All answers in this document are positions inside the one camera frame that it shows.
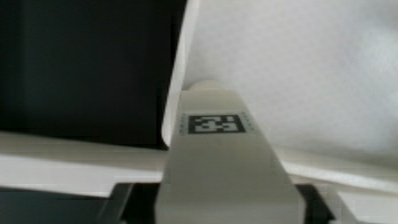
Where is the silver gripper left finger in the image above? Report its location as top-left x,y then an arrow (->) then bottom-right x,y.
94,183 -> 158,224

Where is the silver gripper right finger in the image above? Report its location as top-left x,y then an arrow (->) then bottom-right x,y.
295,184 -> 336,224

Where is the white desk leg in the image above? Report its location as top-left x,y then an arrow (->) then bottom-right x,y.
154,81 -> 305,224

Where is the white desk top tray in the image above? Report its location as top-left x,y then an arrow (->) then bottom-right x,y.
160,0 -> 398,188

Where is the white L-shaped fence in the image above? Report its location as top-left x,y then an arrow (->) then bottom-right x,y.
0,131 -> 398,224

